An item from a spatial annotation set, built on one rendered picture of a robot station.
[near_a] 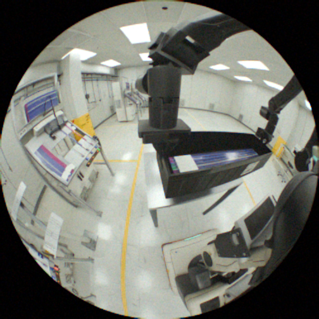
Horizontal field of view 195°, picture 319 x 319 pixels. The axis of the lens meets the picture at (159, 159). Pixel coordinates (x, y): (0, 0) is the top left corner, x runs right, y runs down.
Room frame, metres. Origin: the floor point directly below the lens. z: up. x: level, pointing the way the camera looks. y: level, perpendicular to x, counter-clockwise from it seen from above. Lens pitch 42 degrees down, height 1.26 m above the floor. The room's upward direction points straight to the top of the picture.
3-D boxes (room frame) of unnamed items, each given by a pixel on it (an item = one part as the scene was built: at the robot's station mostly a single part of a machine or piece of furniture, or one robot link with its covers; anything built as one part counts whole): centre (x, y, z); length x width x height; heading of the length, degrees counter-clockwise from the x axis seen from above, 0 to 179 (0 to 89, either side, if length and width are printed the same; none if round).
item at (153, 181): (0.43, -0.25, 0.40); 0.70 x 0.45 x 0.80; 100
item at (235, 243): (-0.05, -0.33, 0.99); 0.28 x 0.16 x 0.22; 100
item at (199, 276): (-0.18, -0.30, 0.68); 0.28 x 0.27 x 0.25; 100
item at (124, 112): (4.15, 1.48, 0.95); 1.36 x 0.82 x 1.90; 90
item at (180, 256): (-0.34, -0.38, 0.16); 0.67 x 0.64 x 0.25; 10
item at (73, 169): (0.62, 1.28, 0.65); 1.01 x 0.73 x 1.29; 90
